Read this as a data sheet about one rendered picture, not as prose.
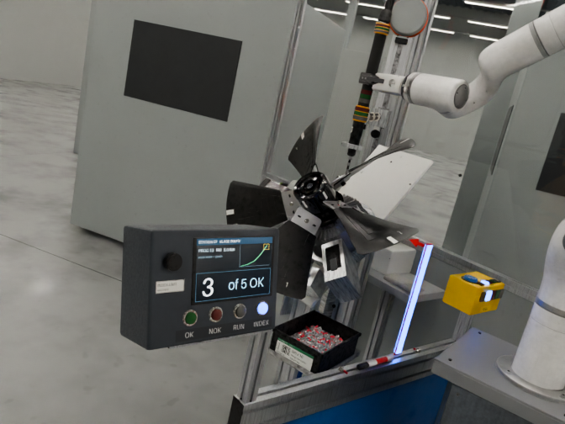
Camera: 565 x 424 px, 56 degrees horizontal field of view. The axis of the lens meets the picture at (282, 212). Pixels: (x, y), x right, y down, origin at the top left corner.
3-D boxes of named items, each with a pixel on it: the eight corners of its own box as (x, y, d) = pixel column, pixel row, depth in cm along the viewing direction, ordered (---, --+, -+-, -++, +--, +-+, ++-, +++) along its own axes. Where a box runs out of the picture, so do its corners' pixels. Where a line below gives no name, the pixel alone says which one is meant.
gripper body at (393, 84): (398, 98, 142) (367, 92, 150) (420, 104, 148) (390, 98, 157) (406, 71, 140) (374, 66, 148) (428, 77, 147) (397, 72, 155)
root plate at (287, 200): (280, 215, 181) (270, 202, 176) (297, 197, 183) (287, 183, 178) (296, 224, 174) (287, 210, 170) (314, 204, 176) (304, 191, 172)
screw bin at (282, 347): (308, 330, 162) (314, 309, 160) (356, 354, 153) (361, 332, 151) (266, 350, 144) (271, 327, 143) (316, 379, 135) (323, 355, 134)
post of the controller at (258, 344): (248, 393, 114) (266, 310, 110) (256, 400, 112) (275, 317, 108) (236, 395, 112) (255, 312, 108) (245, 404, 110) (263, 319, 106)
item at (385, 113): (371, 125, 225) (376, 106, 223) (387, 129, 223) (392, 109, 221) (367, 126, 215) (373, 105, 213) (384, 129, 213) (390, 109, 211)
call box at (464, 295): (467, 300, 172) (477, 270, 169) (495, 314, 165) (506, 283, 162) (440, 305, 162) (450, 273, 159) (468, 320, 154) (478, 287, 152)
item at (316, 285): (305, 295, 177) (314, 278, 180) (320, 298, 173) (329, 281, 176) (295, 283, 172) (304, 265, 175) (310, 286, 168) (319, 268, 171)
